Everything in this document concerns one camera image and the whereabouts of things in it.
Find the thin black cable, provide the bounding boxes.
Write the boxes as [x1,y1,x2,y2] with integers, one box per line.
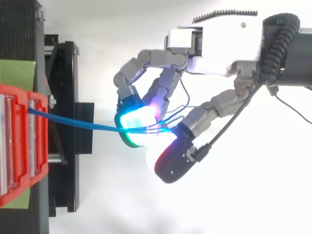
[195,82,312,163]

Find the blue cable bundle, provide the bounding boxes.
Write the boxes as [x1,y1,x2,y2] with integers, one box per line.
[27,106,195,136]

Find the black stand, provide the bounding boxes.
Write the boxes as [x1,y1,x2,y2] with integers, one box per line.
[0,0,95,234]

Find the black coiled cable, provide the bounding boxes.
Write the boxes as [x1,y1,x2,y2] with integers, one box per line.
[262,14,300,84]

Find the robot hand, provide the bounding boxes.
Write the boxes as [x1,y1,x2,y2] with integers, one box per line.
[113,9,267,184]

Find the red bin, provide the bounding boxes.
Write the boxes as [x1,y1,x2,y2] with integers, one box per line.
[0,83,49,208]

